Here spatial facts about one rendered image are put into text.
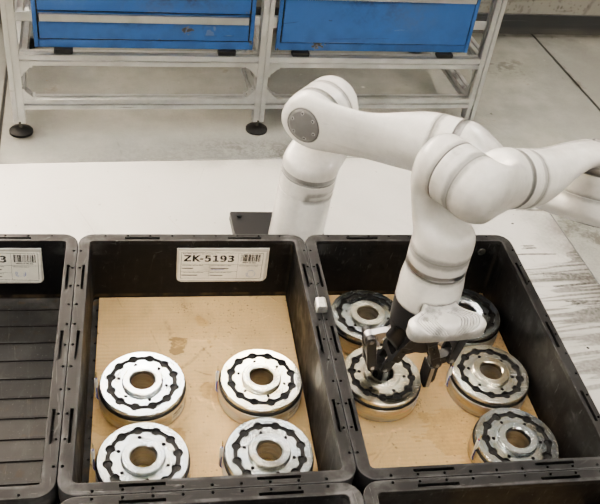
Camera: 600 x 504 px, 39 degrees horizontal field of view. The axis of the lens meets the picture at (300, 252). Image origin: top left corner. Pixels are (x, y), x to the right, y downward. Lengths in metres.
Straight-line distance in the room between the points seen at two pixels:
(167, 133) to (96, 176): 1.46
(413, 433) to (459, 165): 0.37
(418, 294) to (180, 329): 0.35
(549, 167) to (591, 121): 2.71
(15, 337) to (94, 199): 0.49
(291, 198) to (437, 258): 0.48
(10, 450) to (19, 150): 2.05
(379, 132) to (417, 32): 1.91
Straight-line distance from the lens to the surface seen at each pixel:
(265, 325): 1.16
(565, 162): 1.02
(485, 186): 0.85
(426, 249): 0.92
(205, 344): 1.12
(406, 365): 1.10
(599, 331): 1.51
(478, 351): 1.15
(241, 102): 3.05
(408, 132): 1.19
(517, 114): 3.59
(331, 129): 1.24
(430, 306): 0.96
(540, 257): 1.62
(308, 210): 1.36
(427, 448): 1.06
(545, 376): 1.12
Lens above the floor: 1.64
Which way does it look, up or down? 39 degrees down
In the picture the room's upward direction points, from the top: 9 degrees clockwise
